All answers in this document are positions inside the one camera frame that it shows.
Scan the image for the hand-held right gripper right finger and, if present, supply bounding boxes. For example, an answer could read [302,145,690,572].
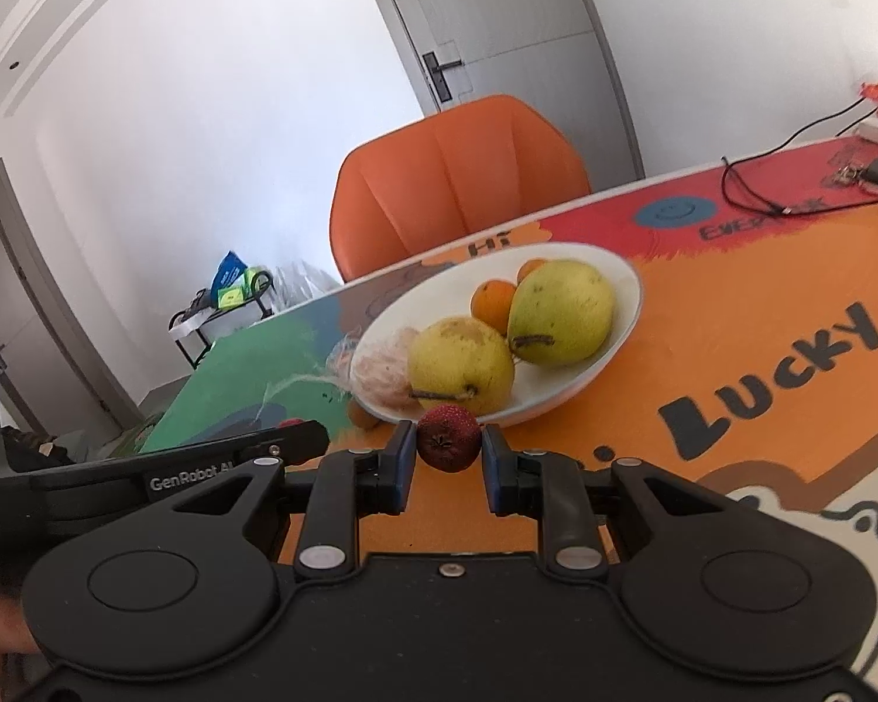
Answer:
[481,422,766,582]

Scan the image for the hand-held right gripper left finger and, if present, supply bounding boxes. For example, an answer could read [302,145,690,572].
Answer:
[138,419,420,584]

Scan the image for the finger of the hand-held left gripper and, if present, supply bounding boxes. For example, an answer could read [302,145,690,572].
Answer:
[238,418,332,467]

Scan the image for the yellow green pear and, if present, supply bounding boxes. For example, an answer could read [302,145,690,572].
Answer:
[507,259,617,368]

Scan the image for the white plate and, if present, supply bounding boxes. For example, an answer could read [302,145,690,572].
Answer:
[351,243,643,429]

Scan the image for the plastic wrapped peeled fruit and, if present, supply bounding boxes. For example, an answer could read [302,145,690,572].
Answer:
[355,328,420,411]

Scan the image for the green packet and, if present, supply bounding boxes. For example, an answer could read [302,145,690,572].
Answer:
[218,267,265,308]

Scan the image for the clear plastic bags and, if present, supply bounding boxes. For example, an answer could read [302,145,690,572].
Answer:
[267,259,341,315]

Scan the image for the black shelf rack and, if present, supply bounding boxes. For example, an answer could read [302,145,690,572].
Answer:
[168,270,275,370]

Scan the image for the grey door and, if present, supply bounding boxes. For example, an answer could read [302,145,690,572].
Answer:
[366,0,645,180]
[0,157,143,440]

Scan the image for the blue bag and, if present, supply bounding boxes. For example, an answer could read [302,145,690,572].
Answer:
[212,252,250,294]

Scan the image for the orange chair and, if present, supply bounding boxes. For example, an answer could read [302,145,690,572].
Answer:
[331,94,594,283]

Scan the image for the black cable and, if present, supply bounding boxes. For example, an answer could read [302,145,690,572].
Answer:
[721,44,878,218]

